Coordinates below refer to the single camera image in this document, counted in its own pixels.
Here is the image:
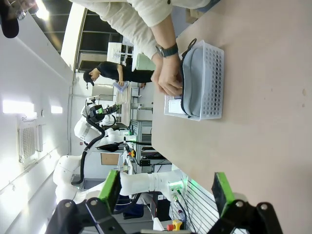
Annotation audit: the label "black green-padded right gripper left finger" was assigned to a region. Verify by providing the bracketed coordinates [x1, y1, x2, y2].
[45, 169, 128, 234]

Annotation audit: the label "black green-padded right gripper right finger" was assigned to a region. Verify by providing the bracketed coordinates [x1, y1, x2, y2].
[207, 172, 285, 234]

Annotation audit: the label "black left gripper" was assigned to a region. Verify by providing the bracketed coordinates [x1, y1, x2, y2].
[87, 103, 121, 121]

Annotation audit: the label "grey zipper pouch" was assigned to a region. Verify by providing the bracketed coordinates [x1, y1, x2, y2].
[179, 38, 208, 119]

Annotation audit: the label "white perforated plastic basket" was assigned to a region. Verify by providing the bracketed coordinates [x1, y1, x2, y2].
[163, 39, 225, 122]

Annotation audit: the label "person's cream-sleeved right forearm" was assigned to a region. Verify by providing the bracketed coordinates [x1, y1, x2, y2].
[98, 7, 159, 61]

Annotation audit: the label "person's bare left forearm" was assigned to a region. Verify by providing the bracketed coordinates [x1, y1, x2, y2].
[149, 16, 178, 51]

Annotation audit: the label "person's right hand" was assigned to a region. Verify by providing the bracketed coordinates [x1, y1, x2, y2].
[150, 58, 164, 90]

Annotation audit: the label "person's left hand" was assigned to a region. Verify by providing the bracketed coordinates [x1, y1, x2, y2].
[157, 55, 184, 96]

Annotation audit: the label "steel lab cart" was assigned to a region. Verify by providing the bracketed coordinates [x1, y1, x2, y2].
[114, 81, 134, 128]

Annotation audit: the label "light blue cloth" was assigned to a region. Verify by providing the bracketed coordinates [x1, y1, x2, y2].
[113, 80, 130, 94]

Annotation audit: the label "white slatted table side panel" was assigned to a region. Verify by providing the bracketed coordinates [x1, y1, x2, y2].
[169, 179, 221, 234]

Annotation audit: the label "brown cork board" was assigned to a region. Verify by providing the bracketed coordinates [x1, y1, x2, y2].
[100, 152, 120, 166]

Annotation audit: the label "background person in black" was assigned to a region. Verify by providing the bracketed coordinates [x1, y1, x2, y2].
[82, 60, 156, 88]

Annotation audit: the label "pale green bin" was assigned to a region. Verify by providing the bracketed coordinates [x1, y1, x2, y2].
[135, 52, 157, 72]

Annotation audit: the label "red yellow emergency stop button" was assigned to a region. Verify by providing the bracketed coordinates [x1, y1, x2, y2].
[166, 219, 184, 231]

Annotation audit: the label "dark grey wristwatch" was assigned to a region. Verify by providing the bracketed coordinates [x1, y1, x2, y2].
[155, 43, 180, 59]

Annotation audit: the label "white ceiling air conditioner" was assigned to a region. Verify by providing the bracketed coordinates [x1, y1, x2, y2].
[16, 116, 47, 164]

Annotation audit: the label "large bright ceiling light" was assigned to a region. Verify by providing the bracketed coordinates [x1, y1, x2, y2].
[1, 99, 35, 116]

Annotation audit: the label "person in cream sweater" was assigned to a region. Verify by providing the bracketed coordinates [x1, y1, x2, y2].
[0, 0, 221, 39]

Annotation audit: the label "black corrugated cable hose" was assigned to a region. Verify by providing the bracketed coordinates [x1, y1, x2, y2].
[70, 114, 107, 185]

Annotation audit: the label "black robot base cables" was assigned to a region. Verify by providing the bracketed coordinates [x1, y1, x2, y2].
[170, 189, 197, 234]

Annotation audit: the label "white wall poster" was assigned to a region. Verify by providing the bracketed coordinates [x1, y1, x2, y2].
[107, 41, 123, 62]

